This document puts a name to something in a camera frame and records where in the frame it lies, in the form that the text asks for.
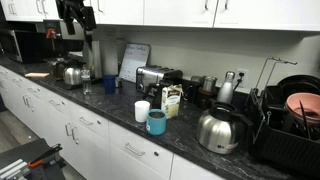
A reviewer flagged dark blue cup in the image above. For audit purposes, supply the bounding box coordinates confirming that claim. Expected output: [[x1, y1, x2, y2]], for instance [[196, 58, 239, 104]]
[[102, 74, 118, 95]]

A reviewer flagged black bowl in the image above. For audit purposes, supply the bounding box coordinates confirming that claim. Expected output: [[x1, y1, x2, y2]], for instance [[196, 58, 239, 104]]
[[275, 74, 320, 98]]

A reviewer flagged white mug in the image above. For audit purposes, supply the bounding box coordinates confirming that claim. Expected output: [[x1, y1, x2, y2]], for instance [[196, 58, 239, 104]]
[[134, 100, 151, 124]]

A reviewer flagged black orange bar clamp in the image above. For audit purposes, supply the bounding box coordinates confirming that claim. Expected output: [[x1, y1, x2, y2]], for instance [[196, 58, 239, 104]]
[[27, 142, 65, 170]]

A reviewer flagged black commercial coffee brewer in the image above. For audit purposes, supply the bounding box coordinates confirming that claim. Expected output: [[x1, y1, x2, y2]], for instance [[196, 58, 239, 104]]
[[42, 19, 103, 90]]

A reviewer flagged white drink carton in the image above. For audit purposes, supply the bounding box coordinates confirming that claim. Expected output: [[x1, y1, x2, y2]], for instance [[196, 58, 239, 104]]
[[160, 83, 184, 120]]

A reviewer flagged pale orange flat pad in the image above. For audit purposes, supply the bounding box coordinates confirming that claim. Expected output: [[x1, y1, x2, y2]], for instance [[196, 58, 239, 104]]
[[23, 71, 51, 79]]

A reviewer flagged pink bowl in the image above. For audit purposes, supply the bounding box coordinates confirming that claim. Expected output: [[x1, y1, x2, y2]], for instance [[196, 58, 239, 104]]
[[285, 92, 320, 125]]

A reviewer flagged black robot table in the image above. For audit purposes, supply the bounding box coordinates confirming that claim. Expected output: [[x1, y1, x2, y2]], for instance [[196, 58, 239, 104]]
[[0, 137, 68, 180]]

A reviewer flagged black thin utensil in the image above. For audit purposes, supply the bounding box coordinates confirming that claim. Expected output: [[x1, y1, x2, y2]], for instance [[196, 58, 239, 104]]
[[298, 99, 313, 140]]

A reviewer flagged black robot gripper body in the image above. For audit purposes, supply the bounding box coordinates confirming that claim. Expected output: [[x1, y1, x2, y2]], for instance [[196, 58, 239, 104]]
[[54, 0, 98, 22]]

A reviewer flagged steel thermal coffee carafe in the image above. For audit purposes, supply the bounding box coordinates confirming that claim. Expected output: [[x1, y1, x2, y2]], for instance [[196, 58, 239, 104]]
[[195, 101, 250, 155], [62, 66, 83, 87]]

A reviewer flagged steel black toaster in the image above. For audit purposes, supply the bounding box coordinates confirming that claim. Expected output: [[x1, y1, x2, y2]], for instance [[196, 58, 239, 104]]
[[135, 64, 184, 95]]

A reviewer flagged clear glass tumbler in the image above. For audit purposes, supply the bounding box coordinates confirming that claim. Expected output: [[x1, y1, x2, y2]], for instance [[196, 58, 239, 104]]
[[80, 68, 93, 96]]

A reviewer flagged steel water bottle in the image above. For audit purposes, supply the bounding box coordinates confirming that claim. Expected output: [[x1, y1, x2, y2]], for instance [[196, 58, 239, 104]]
[[216, 70, 236, 105]]

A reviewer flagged black power plug cable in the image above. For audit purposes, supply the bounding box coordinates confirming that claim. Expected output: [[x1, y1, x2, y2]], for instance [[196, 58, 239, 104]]
[[232, 71, 245, 92]]

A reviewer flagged black steel microwave oven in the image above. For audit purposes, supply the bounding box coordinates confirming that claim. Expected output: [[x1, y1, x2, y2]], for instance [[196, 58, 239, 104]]
[[0, 28, 38, 65]]

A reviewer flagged white wall outlet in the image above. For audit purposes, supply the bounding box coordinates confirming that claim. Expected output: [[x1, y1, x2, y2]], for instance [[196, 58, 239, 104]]
[[235, 67, 250, 89]]

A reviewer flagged metal wire holder frame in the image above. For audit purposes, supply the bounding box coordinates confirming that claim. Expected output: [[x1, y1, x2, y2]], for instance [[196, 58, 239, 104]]
[[254, 56, 298, 98]]

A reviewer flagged dark cylindrical canister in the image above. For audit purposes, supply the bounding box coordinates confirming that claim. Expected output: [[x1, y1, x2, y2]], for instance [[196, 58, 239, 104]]
[[195, 87, 218, 110]]

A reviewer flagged white drawer front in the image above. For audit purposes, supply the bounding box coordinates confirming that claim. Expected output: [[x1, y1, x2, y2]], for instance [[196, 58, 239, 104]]
[[42, 90, 74, 127], [109, 120, 175, 180], [70, 103, 112, 143], [26, 82, 45, 109], [170, 153, 228, 180]]

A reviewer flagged steel cup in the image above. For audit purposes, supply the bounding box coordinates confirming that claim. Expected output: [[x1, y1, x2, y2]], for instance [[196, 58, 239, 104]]
[[201, 75, 218, 93]]

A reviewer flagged steel drawer handle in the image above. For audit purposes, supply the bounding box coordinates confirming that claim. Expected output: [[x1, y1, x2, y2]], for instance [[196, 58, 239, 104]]
[[124, 142, 147, 158], [78, 116, 95, 127], [27, 86, 40, 95], [48, 99, 62, 108]]

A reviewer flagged teal insulated tumbler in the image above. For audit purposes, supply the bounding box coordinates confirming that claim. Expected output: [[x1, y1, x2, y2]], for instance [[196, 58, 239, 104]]
[[145, 108, 167, 136]]

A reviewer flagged black mug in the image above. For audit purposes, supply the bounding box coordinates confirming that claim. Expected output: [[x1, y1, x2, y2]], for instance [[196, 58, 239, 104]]
[[183, 75, 202, 105]]

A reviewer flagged white laminated sign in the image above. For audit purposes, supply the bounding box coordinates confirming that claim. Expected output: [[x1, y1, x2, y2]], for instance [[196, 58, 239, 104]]
[[118, 42, 152, 84]]

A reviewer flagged aluminium extrusion bar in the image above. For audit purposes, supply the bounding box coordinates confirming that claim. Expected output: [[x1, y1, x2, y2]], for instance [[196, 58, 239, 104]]
[[0, 158, 32, 180]]

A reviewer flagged steel lower door handle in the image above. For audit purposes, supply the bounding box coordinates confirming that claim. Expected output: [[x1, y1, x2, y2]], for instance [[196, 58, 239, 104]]
[[21, 94, 29, 110], [27, 96, 35, 113], [71, 124, 80, 145], [64, 122, 73, 138]]

